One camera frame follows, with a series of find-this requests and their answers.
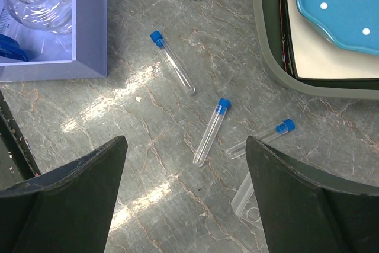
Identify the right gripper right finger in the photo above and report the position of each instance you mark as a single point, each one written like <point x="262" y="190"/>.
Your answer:
<point x="304" y="209"/>

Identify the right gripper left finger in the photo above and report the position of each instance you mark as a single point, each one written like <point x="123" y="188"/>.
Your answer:
<point x="68" y="209"/>

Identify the clear test tube rack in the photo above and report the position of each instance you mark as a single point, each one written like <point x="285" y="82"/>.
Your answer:
<point x="244" y="203"/>

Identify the dark green plastic tray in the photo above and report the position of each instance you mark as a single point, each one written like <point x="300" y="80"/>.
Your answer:
<point x="268" y="26"/>

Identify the multicolour compartment organizer tray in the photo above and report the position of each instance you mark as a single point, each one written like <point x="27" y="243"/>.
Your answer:
<point x="79" y="54"/>

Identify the blue polka dot plate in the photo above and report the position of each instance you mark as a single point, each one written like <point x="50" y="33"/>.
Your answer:
<point x="349" y="24"/>

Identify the blue cap test tube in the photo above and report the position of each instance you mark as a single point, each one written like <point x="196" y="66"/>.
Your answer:
<point x="173" y="62"/>
<point x="270" y="134"/>
<point x="211" y="131"/>

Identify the white square plate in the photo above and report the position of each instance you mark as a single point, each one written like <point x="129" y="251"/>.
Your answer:
<point x="317" y="58"/>

